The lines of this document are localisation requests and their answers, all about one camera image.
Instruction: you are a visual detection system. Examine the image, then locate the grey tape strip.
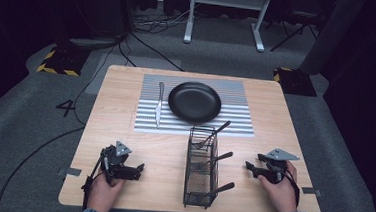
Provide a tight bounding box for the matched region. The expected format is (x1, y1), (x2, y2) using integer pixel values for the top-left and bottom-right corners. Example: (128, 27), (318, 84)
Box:
(301, 186), (324, 198)
(57, 165), (82, 179)

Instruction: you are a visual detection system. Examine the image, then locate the black-handled cutlery piece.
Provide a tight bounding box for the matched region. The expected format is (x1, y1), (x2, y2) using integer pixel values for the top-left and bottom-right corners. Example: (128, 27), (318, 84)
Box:
(203, 179), (236, 199)
(197, 149), (235, 170)

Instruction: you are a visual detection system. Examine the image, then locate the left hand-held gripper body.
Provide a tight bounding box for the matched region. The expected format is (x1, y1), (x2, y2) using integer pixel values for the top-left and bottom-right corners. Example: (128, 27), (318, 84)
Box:
(98, 139), (134, 184)

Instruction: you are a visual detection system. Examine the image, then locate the thick black floor cable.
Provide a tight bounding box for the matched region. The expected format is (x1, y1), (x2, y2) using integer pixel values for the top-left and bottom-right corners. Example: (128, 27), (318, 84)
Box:
(0, 120), (86, 212)

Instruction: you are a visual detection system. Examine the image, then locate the person's right hand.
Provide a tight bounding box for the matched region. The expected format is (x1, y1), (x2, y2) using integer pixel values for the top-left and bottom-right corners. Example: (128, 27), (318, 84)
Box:
(255, 158), (302, 212)

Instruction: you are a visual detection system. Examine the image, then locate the bundle of floor cables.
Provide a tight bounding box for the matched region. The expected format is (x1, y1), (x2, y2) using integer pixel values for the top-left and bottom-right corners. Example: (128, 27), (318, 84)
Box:
(131, 3), (191, 38)

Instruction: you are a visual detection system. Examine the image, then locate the yellow-black striped stand base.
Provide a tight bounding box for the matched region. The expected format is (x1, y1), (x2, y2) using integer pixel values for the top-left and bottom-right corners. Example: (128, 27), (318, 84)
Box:
(271, 66), (320, 98)
(36, 42), (92, 79)

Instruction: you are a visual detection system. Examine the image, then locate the black-handled fork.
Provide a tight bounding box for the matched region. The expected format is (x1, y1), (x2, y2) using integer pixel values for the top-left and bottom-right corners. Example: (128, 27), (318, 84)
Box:
(194, 118), (232, 152)

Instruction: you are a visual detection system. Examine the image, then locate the silver table knife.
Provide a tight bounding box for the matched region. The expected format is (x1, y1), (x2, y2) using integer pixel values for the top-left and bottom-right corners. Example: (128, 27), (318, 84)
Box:
(153, 81), (167, 130)

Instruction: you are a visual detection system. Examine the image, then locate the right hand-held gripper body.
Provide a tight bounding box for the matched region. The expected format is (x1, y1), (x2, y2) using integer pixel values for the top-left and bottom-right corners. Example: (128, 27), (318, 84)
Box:
(261, 146), (301, 187)

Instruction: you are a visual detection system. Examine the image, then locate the right hand-held gripper cable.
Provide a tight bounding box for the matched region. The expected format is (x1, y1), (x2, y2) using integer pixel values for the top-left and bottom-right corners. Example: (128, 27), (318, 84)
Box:
(277, 165), (303, 209)

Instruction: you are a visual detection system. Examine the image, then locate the black round plate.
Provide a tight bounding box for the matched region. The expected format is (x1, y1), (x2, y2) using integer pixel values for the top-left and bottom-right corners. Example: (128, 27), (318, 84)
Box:
(166, 80), (225, 125)

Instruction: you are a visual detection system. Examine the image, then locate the thin black floor cable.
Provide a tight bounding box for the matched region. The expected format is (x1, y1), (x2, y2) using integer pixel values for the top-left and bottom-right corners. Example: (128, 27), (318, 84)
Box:
(116, 30), (189, 73)

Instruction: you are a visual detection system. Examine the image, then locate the dark grey column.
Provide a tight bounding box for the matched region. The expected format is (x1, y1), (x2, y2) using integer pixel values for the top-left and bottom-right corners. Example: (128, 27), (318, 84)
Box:
(299, 0), (367, 79)

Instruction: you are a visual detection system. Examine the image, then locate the black wire cutlery basket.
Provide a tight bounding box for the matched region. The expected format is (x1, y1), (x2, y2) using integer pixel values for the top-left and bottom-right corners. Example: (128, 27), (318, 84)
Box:
(182, 124), (225, 211)

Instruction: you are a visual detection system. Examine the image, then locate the hand-held gripper cable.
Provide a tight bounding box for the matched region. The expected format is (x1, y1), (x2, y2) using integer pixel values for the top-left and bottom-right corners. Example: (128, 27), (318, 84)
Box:
(78, 148), (108, 212)
(277, 165), (303, 209)

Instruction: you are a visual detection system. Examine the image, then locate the left hand-held gripper cable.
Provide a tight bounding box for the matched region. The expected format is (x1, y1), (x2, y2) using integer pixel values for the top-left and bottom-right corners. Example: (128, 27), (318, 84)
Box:
(78, 148), (108, 212)

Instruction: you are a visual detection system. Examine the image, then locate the person's left hand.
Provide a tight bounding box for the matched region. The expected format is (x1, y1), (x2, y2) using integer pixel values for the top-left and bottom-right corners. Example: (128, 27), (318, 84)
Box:
(85, 170), (127, 212)

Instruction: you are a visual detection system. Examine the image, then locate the black tripod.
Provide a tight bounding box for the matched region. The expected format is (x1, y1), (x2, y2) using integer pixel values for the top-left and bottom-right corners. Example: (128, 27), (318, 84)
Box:
(269, 6), (321, 56)

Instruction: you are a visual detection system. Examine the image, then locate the grey striped placemat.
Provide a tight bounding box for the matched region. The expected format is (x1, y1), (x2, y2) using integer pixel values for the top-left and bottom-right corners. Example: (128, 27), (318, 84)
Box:
(133, 72), (259, 141)

